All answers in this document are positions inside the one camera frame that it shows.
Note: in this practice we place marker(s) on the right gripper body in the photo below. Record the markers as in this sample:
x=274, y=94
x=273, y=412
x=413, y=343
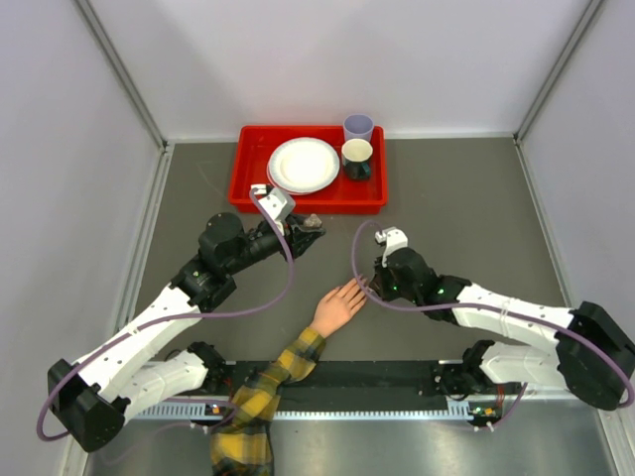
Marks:
x=390, y=288

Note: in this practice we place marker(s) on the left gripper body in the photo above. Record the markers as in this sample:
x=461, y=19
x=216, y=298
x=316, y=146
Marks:
x=290, y=235

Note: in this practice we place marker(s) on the glitter nail polish bottle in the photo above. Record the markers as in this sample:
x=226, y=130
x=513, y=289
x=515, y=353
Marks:
x=312, y=221

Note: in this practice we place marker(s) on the yellow plaid sleeve forearm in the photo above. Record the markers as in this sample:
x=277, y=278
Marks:
x=243, y=446

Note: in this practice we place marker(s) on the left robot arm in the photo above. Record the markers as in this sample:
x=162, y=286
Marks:
x=96, y=395

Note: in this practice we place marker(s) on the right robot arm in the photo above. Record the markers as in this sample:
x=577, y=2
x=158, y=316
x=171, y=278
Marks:
x=582, y=350

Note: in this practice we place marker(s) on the mannequin hand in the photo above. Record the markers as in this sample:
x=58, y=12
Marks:
x=337, y=308

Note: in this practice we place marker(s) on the white paper plates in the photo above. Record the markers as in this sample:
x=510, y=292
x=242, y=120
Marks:
x=303, y=165

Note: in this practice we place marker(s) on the dark green mug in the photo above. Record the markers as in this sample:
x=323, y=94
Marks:
x=355, y=156

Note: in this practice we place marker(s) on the red plastic tray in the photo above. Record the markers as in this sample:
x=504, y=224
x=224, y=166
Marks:
x=344, y=196

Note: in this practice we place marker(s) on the lavender plastic cup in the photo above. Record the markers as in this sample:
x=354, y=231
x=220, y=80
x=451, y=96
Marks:
x=358, y=126

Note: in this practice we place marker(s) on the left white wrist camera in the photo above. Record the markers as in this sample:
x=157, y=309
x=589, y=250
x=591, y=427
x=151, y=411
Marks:
x=272, y=201

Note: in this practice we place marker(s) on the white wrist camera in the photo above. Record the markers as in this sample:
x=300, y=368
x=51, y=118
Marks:
x=272, y=201
x=391, y=239

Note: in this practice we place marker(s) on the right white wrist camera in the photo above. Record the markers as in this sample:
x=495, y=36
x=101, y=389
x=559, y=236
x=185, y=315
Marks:
x=391, y=239

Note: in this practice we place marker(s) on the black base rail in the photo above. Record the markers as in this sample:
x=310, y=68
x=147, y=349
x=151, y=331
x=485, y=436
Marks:
x=428, y=377

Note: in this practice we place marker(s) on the slotted cable duct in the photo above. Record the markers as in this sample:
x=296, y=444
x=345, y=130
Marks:
x=199, y=411

